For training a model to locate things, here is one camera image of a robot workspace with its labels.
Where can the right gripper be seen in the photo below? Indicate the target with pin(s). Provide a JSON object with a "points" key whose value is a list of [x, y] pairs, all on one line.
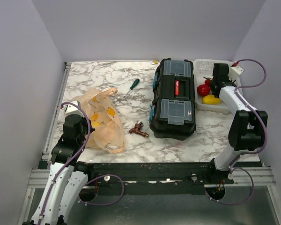
{"points": [[230, 81]]}

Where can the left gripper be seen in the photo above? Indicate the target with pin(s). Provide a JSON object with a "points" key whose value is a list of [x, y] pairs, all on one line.
{"points": [[91, 129]]}

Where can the red fake cherry tomatoes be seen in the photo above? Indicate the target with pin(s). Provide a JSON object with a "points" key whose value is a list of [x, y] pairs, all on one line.
{"points": [[207, 81]]}

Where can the red fake apple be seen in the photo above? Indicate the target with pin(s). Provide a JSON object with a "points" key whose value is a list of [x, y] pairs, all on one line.
{"points": [[203, 90]]}

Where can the yellow fake lemon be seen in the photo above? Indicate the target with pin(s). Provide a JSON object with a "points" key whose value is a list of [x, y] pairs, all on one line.
{"points": [[211, 100]]}

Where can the orange translucent plastic bag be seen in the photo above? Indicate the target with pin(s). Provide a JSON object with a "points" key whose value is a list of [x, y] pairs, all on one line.
{"points": [[99, 107]]}

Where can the orange fake fruit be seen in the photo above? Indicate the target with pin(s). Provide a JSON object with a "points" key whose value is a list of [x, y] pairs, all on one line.
{"points": [[95, 124]]}

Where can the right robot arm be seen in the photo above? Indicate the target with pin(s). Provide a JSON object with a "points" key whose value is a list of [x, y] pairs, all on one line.
{"points": [[247, 134]]}

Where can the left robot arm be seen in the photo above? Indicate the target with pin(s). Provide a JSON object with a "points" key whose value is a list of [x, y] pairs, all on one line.
{"points": [[67, 175]]}

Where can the white plastic basket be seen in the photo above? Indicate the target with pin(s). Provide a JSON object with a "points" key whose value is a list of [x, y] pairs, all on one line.
{"points": [[201, 70]]}

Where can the brown water tap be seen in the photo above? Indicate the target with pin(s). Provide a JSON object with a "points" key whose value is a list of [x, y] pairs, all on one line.
{"points": [[137, 129]]}

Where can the black plastic toolbox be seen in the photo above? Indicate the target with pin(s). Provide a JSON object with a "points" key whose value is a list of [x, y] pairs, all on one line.
{"points": [[172, 111]]}

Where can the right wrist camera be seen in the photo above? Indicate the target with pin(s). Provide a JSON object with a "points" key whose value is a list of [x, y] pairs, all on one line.
{"points": [[235, 71]]}

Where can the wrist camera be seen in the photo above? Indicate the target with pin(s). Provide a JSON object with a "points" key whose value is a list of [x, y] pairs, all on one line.
{"points": [[235, 71], [72, 109]]}

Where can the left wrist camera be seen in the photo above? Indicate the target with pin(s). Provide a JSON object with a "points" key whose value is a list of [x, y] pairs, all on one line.
{"points": [[72, 109]]}

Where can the green handled screwdriver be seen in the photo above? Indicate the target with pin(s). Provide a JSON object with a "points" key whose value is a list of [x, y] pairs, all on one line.
{"points": [[134, 84]]}

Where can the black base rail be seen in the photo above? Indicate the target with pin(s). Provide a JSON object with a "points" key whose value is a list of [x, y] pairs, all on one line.
{"points": [[152, 179]]}

